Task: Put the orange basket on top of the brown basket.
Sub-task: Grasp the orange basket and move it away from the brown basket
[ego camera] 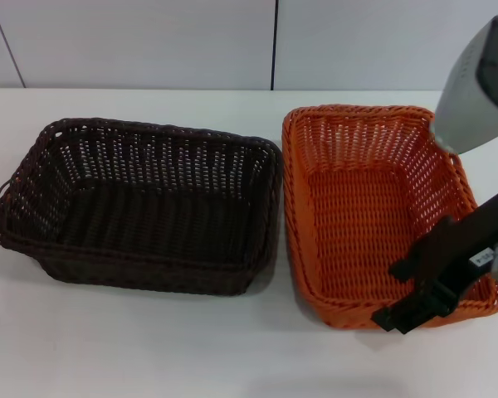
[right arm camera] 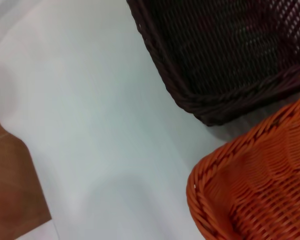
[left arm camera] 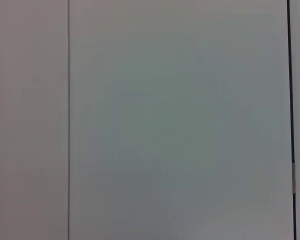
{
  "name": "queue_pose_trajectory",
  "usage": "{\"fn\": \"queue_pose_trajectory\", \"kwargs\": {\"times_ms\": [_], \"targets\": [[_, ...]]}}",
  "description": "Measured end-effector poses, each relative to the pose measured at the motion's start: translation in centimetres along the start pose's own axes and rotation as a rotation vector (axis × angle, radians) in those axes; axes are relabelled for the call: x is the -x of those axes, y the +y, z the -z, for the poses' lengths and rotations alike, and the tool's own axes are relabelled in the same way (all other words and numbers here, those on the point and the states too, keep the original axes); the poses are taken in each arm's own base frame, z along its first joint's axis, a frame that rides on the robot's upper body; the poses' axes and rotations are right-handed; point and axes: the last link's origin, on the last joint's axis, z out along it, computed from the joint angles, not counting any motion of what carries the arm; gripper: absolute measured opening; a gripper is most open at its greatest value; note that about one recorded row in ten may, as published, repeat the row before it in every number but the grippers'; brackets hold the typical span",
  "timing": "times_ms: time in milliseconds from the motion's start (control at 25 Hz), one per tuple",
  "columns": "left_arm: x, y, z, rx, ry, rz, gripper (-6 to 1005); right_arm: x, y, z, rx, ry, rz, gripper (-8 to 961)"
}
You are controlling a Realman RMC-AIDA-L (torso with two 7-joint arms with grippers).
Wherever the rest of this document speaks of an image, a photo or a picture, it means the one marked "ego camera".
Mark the dark brown woven basket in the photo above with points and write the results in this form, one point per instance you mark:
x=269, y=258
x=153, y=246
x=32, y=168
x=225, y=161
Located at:
x=149, y=232

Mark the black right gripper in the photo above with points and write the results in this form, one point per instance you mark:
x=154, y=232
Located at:
x=481, y=232

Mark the orange woven basket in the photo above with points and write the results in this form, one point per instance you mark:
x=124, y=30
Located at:
x=357, y=207

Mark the grey black wrist camera housing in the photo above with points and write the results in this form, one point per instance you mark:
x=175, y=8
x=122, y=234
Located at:
x=460, y=103

